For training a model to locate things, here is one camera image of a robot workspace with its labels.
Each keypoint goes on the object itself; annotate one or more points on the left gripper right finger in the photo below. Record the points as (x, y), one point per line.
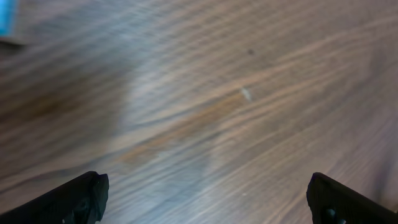
(331, 202)

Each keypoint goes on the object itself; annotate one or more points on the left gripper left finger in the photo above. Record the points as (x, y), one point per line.
(81, 200)

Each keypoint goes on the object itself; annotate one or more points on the blue P block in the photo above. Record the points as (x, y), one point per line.
(8, 16)

